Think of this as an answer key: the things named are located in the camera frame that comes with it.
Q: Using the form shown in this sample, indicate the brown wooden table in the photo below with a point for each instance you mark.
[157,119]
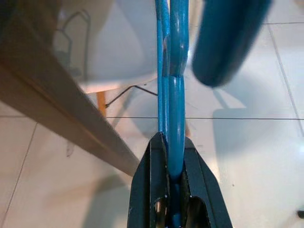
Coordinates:
[59,99]

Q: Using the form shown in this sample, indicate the white shell chair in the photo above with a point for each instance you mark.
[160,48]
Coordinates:
[123,47]

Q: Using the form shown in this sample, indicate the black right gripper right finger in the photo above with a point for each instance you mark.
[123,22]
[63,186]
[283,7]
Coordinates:
[204,190]

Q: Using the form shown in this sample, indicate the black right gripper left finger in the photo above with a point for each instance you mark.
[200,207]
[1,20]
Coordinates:
[147,190]

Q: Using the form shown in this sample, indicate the blue plastic hanger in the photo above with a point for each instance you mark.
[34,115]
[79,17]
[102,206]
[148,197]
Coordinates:
[175,107]

